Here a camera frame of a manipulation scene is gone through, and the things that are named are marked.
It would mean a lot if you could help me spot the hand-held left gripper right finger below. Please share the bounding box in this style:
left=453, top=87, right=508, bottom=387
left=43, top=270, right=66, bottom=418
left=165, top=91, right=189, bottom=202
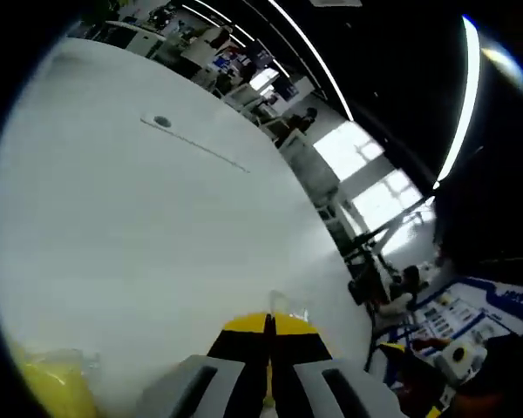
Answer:
left=268, top=313, right=409, bottom=418

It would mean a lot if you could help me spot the round yellow silicone block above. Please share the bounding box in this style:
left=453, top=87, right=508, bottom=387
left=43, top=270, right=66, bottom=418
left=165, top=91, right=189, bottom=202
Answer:
left=262, top=290, right=309, bottom=411

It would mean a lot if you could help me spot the rectangular yellow silicone block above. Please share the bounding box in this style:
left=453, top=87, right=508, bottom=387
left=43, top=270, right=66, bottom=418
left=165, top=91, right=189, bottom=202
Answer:
left=11, top=346, right=99, bottom=418

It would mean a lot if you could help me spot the ceiling light strip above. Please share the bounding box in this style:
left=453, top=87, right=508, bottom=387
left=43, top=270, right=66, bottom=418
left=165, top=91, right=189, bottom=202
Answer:
left=432, top=14, right=482, bottom=191
left=267, top=0, right=356, bottom=123

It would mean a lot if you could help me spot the blue and white poster board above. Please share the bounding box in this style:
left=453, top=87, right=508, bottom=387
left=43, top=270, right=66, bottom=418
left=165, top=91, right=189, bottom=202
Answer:
left=373, top=277, right=523, bottom=393

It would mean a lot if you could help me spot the person's right hand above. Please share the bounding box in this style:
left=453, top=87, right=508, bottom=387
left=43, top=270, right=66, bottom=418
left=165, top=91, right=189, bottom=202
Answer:
left=454, top=390, right=507, bottom=418

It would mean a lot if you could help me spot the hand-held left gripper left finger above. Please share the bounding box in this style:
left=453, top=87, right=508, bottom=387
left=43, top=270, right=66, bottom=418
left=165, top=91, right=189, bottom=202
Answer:
left=134, top=311, right=272, bottom=418

